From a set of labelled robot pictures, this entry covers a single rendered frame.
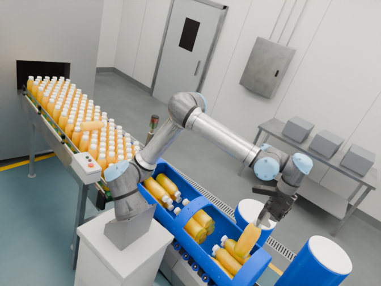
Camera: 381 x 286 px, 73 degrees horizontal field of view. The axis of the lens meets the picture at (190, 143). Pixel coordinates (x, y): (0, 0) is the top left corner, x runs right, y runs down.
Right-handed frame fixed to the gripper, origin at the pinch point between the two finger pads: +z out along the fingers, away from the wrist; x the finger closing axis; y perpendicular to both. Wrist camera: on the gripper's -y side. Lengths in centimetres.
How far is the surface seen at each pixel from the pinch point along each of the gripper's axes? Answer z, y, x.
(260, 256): 19.6, 7.3, 5.5
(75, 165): 39, -107, -29
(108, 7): 2, -544, 232
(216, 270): 32.3, -3.1, -9.0
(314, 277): 51, 33, 59
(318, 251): 39, 26, 67
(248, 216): 40, -18, 48
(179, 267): 55, -22, -8
